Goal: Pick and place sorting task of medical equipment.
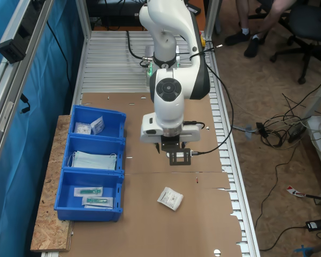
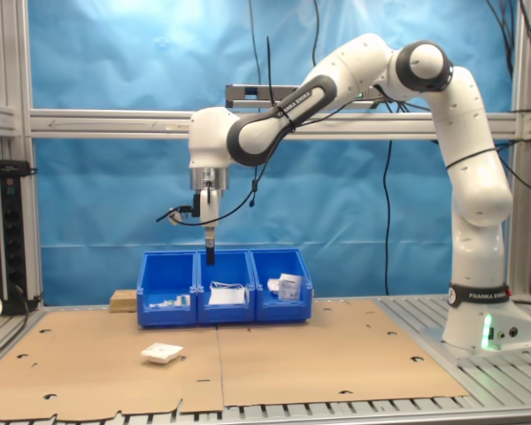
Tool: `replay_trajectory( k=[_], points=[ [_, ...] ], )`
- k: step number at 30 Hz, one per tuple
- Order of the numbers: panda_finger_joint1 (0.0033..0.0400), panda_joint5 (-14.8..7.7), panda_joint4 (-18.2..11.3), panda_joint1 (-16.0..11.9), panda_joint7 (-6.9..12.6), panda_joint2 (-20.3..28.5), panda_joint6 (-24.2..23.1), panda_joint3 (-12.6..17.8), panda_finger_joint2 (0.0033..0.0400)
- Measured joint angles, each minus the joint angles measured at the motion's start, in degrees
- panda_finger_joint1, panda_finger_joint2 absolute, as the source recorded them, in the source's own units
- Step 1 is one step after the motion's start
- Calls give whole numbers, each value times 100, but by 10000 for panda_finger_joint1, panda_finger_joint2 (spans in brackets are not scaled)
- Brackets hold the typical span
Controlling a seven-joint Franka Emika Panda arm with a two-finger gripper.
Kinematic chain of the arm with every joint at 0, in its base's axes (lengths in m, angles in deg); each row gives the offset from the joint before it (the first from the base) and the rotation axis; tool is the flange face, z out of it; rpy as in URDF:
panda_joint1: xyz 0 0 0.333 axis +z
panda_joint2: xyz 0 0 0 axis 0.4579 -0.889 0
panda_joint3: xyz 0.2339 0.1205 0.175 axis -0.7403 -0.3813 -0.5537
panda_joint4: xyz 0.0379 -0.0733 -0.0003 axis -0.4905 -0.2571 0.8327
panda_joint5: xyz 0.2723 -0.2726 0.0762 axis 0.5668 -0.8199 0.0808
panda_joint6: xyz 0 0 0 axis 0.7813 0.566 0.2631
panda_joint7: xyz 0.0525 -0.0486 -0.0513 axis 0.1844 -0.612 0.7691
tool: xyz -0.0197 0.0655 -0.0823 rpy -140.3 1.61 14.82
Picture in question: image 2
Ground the white printed packet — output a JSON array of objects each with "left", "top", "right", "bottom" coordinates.
[
  {"left": 277, "top": 273, "right": 304, "bottom": 302},
  {"left": 140, "top": 342, "right": 185, "bottom": 367}
]

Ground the blue bin with masks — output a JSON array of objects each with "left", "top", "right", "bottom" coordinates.
[{"left": 196, "top": 249, "right": 257, "bottom": 325}]

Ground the stack of face masks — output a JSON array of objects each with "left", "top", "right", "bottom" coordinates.
[{"left": 208, "top": 280, "right": 250, "bottom": 306}]

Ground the blue bin with green packets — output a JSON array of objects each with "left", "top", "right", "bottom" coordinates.
[{"left": 136, "top": 251, "right": 201, "bottom": 329}]

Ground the chipboard wooden board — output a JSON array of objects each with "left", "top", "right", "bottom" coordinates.
[{"left": 109, "top": 290, "right": 139, "bottom": 314}]

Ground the silver power strip on beam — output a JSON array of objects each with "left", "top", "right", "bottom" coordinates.
[{"left": 225, "top": 83, "right": 384, "bottom": 110}]

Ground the long black zip tie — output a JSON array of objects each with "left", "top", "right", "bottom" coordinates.
[{"left": 265, "top": 36, "right": 298, "bottom": 134}]

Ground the brown cardboard sheet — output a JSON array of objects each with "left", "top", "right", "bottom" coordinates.
[
  {"left": 215, "top": 298, "right": 471, "bottom": 407},
  {"left": 0, "top": 307, "right": 226, "bottom": 422}
]

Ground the black socket rack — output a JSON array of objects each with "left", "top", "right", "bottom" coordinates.
[{"left": 0, "top": 159, "right": 39, "bottom": 316}]

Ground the black gripper camera with bracket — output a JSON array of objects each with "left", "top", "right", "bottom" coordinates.
[{"left": 166, "top": 190, "right": 202, "bottom": 226}]

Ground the black camera cable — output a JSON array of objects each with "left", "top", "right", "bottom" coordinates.
[{"left": 154, "top": 167, "right": 266, "bottom": 227}]

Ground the horizontal aluminium frame beam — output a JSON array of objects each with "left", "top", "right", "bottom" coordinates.
[{"left": 28, "top": 108, "right": 521, "bottom": 142}]

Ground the hanging black cable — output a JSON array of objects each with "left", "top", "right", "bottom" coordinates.
[
  {"left": 382, "top": 140, "right": 394, "bottom": 297},
  {"left": 249, "top": 0, "right": 263, "bottom": 86},
  {"left": 312, "top": 0, "right": 323, "bottom": 85}
]

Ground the aluminium frame post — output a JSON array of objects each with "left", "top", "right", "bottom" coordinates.
[
  {"left": 0, "top": 0, "right": 44, "bottom": 309},
  {"left": 507, "top": 0, "right": 531, "bottom": 302}
]

